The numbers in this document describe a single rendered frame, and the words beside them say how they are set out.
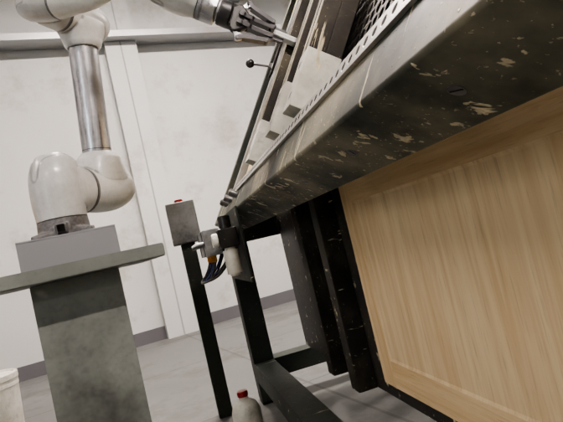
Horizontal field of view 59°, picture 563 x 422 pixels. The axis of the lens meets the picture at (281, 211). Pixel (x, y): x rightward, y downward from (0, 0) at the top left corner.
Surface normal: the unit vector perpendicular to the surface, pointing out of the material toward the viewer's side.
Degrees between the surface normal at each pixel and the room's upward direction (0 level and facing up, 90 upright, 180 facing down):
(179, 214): 90
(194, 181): 90
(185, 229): 90
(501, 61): 149
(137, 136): 90
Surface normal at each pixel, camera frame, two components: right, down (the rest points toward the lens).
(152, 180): 0.40, -0.15
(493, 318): -0.95, 0.21
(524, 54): -0.30, 0.94
